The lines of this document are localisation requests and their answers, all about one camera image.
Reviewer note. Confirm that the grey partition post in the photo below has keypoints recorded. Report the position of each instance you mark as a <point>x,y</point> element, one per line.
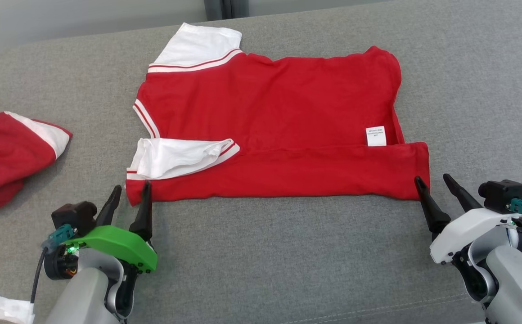
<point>225,8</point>

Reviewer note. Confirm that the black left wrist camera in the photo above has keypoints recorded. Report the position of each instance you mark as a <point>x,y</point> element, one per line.
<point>74,216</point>

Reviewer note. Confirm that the white fabric wrap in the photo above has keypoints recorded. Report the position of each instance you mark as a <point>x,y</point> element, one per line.
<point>0,308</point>

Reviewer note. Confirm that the red white t-shirt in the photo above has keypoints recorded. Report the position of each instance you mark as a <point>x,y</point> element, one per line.
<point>265,112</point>

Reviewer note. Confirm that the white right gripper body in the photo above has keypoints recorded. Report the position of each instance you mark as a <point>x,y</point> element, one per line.
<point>468,229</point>

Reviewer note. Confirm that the grey fabric sofa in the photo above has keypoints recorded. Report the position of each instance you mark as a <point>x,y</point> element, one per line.
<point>288,261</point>

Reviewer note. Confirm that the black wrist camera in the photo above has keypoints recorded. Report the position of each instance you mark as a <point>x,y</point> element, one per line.
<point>74,216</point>
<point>501,193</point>

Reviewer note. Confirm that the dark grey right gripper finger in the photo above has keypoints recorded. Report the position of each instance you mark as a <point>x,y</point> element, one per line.
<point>463,198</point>
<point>432,211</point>

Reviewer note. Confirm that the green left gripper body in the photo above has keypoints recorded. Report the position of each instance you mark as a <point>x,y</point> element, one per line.
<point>117,245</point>

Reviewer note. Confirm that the red white shorts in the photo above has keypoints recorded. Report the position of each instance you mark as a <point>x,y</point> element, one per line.
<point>4,157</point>

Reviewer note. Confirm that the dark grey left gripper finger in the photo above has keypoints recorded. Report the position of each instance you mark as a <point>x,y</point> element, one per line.
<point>145,216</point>
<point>109,207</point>

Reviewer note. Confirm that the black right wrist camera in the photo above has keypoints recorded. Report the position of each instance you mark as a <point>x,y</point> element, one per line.
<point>501,193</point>

